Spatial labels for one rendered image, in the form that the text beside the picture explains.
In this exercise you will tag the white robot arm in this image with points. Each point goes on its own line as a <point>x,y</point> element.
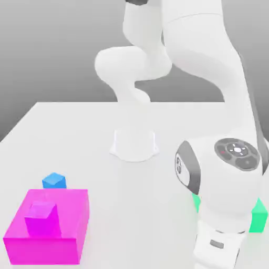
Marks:
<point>220,189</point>

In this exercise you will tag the small blue cube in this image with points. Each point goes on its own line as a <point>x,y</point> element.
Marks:
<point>53,181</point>

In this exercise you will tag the small purple cube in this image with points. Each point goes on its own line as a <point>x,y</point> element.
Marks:
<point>42,224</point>

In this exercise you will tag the large magenta box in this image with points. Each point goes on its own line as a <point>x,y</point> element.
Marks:
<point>72,212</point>

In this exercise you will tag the large green box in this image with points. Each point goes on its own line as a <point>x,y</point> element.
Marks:
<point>258,219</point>

